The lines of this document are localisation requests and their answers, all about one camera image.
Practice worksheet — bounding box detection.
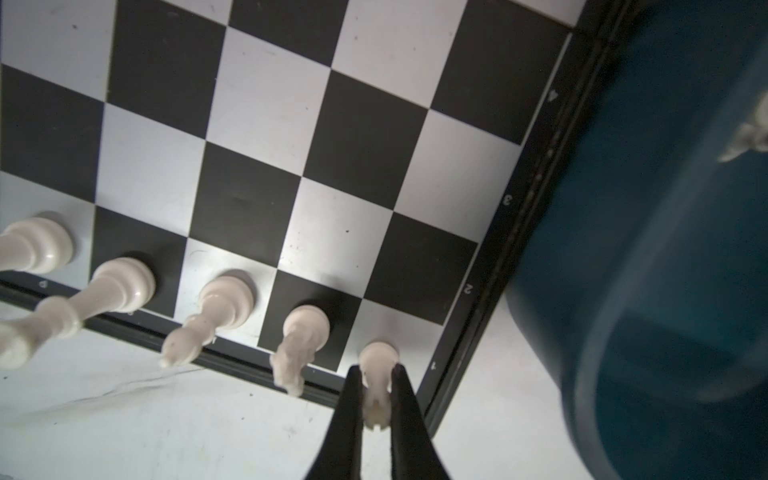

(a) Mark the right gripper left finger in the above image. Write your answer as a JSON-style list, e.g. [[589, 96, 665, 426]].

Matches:
[[305, 365, 364, 480]]

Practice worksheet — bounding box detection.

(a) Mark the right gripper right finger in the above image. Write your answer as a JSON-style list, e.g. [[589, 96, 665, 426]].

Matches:
[[390, 363, 449, 479]]

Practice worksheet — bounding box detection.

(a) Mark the white rook piece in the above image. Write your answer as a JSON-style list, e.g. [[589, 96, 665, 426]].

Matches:
[[359, 341, 400, 430]]

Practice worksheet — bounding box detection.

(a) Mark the dark teal plastic tray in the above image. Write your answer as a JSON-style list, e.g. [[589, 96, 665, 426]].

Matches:
[[506, 1, 767, 479]]

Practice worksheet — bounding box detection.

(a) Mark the black white chessboard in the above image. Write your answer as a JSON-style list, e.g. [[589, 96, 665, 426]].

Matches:
[[1, 1, 628, 432]]

